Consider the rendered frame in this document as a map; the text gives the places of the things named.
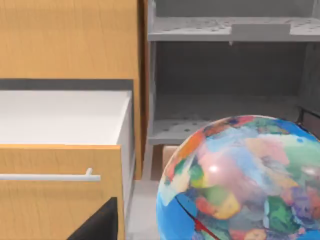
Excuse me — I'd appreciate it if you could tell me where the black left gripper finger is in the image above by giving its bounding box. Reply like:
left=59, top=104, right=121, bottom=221
left=66, top=196, right=118, bottom=240

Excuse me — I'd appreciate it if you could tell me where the colourful globe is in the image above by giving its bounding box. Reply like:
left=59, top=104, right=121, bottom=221
left=156, top=114, right=320, bottom=240

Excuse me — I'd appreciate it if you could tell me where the pale wooden drawer front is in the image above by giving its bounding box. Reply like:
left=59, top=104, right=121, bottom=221
left=0, top=143, right=126, bottom=240

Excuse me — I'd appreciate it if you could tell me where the white drawer inside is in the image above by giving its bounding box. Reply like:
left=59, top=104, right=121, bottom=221
left=0, top=89, right=136, bottom=227

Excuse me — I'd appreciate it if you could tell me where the wooden cupboard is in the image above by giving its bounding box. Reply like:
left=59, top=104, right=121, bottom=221
left=0, top=0, right=181, bottom=181

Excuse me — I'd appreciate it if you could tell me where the grey open shelf cabinet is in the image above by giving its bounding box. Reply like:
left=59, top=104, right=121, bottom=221
left=146, top=0, right=320, bottom=146

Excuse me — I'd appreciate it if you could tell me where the long metal drawer handle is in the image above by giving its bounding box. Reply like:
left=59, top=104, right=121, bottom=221
left=0, top=167, right=102, bottom=183

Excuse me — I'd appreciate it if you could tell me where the black frame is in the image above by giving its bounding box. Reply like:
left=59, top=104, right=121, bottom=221
left=296, top=105, right=320, bottom=140

